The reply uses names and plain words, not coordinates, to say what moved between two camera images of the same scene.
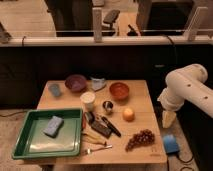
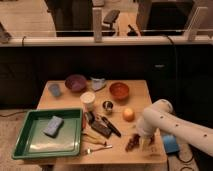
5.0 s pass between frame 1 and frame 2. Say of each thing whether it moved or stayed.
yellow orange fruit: stayed
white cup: stayed
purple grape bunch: stayed
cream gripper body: moved
